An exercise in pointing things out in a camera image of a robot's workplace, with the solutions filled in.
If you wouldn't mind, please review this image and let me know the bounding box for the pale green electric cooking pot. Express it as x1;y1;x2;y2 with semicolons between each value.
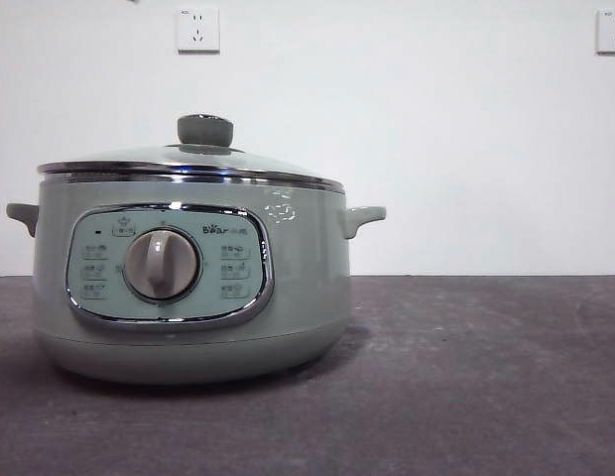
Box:
4;171;388;386

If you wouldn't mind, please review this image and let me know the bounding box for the white wall socket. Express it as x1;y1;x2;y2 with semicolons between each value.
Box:
595;9;615;55
177;7;222;55

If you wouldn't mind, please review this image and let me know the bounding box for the glass lid with green knob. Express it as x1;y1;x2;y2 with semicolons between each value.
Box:
37;113;346;192

